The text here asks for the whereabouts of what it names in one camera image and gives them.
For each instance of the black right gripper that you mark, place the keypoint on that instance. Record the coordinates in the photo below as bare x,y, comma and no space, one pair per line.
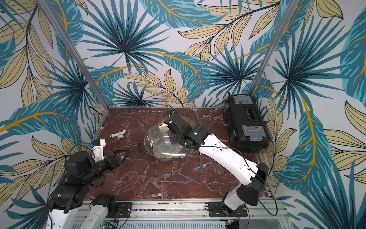
174,126

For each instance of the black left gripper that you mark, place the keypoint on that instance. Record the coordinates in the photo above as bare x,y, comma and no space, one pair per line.
119,161

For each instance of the stainless steel pot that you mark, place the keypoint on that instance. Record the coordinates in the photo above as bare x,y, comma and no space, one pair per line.
157,143

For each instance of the grey handled white spoon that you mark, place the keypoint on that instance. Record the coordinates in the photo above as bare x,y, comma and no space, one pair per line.
201,164

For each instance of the glass pot lid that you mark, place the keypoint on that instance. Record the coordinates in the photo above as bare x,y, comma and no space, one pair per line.
168,136

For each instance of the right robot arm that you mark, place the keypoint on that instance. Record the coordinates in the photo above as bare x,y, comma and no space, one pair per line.
252,176

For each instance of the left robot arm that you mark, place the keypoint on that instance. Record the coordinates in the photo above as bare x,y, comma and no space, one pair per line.
66,200

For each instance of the white plastic water tap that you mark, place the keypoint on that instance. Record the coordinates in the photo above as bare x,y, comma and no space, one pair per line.
119,135

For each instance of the black plastic toolbox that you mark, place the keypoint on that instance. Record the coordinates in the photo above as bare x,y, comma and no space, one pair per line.
246,128

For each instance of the aluminium left corner post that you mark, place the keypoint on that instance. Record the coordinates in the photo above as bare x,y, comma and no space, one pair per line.
61,30

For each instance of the aluminium corner post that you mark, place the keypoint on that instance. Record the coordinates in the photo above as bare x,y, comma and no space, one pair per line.
61,30
285,20

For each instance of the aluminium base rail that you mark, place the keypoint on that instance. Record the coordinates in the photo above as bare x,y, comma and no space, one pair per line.
198,214

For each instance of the aluminium right corner post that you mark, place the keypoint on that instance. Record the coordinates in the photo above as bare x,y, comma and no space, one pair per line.
285,20

